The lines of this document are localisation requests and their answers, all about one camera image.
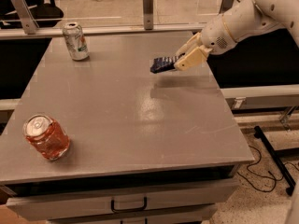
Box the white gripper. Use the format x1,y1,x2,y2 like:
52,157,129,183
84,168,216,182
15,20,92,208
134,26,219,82
174,13,237,71

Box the blue rxbar blueberry wrapper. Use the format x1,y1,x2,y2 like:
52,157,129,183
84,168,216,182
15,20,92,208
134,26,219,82
150,56,178,74

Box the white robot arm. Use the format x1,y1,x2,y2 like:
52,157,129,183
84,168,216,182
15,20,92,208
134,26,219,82
174,0,299,71

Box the white green 7up can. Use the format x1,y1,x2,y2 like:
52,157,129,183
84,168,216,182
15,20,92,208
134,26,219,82
63,22,89,61

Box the orange soda can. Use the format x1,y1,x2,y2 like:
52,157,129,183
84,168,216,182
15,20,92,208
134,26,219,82
22,114,70,161

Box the black floor stand leg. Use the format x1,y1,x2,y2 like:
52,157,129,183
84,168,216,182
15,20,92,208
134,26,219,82
254,126,299,196

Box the black office chair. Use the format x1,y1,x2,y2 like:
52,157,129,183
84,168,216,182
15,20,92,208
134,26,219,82
0,0,64,29

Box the lower grey drawer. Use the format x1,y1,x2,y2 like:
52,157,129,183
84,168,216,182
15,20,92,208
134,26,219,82
47,204,217,224

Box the grey cabinet drawer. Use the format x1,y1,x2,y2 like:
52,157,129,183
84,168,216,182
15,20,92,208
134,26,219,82
7,177,238,221

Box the middle metal bracket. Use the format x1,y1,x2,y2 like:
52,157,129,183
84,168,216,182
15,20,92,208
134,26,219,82
142,0,153,30

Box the black floor cable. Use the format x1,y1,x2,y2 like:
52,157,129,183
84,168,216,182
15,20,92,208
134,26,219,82
236,145,299,193

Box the left metal bracket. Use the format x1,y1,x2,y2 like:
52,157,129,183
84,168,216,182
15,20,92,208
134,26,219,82
10,0,39,35

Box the black drawer handle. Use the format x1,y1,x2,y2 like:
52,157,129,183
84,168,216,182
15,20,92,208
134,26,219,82
110,197,148,214

